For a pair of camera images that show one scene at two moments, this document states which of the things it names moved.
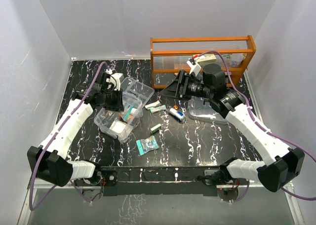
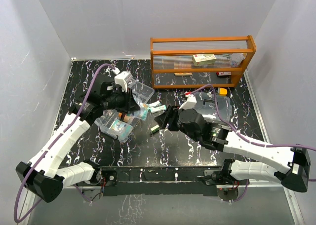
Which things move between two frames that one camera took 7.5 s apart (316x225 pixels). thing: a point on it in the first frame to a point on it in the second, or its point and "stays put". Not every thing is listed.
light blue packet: (150, 106) stays put
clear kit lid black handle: (201, 108) stays put
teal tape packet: (128, 113) to (121, 127)
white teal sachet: (158, 108) stays put
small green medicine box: (156, 128) stays put
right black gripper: (178, 88) to (169, 117)
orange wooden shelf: (170, 56) stays put
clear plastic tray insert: (137, 89) stays put
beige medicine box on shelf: (205, 59) stays put
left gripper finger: (113, 100) to (130, 104)
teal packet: (144, 145) to (142, 113)
